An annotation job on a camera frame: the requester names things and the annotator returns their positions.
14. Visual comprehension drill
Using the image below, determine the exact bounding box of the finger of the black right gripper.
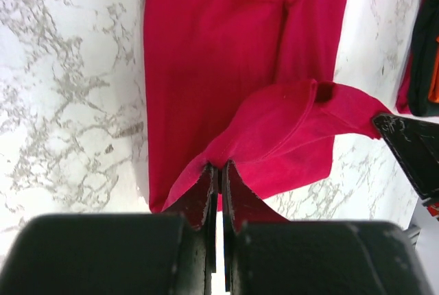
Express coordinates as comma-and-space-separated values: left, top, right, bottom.
373, 113, 438, 199

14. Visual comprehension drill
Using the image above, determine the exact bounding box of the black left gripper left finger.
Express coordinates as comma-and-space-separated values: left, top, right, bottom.
9, 166, 217, 294

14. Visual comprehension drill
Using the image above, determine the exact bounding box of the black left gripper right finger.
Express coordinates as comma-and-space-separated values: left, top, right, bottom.
221, 161, 432, 294

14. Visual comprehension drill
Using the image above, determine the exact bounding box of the red t shirt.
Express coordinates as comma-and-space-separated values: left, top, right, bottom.
144, 0, 385, 213

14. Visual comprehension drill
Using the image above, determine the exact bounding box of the orange folded t shirt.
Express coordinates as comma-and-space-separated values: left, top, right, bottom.
428, 49, 439, 104

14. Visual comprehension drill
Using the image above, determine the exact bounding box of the black folded t shirt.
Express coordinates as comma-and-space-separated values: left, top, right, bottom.
406, 0, 439, 117

